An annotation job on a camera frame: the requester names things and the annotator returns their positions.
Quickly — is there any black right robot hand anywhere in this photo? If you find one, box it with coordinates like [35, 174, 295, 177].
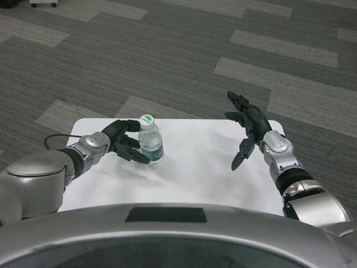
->
[224, 90, 273, 171]

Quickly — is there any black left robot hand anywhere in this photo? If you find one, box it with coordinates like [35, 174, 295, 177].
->
[101, 119, 151, 165]

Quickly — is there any clear water bottle green label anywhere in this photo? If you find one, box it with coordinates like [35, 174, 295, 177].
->
[138, 114, 165, 166]

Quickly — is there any silver robot chest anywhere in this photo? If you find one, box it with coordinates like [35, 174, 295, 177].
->
[0, 203, 357, 268]

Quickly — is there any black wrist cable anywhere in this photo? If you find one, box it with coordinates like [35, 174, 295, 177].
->
[44, 133, 85, 152]

